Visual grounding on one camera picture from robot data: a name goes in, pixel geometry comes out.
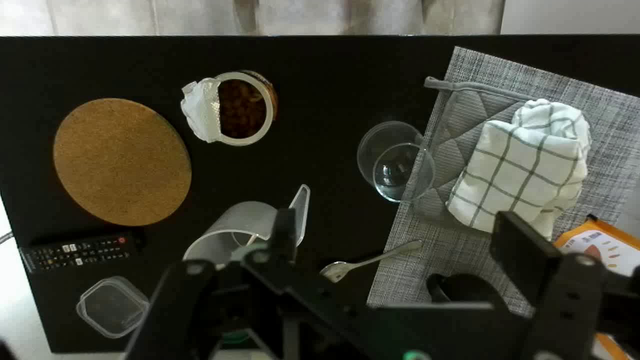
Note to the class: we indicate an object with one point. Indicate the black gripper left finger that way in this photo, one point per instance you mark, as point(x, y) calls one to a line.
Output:
point(171, 313)

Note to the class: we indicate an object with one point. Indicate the black remote control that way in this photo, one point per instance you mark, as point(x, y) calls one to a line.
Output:
point(80, 250)

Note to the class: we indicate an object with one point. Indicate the white checked kitchen towel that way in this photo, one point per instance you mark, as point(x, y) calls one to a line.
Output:
point(527, 166)

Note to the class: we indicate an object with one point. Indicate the grey quilted pot holder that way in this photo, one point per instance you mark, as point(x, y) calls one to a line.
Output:
point(461, 132)

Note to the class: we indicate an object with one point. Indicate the clear plastic lidded container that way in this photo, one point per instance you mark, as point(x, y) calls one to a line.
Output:
point(113, 307)

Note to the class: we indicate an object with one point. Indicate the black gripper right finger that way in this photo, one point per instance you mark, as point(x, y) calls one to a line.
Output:
point(560, 287)

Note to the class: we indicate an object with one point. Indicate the orange food packet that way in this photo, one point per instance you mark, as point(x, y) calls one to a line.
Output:
point(600, 243)

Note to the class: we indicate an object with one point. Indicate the black table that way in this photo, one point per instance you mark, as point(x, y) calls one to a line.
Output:
point(320, 87)

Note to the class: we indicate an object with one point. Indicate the round cork mat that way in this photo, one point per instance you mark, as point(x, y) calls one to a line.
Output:
point(121, 160)

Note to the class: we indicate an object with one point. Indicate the beige curtain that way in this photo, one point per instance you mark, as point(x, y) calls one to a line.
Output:
point(201, 17)

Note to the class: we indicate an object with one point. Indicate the open dessert cup peeled lid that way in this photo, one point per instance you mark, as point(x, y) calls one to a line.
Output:
point(240, 106)

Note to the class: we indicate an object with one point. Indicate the clear glass bowl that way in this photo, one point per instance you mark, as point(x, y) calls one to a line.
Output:
point(396, 162)

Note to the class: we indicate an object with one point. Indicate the translucent plastic measuring jug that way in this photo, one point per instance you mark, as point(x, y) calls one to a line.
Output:
point(233, 222)

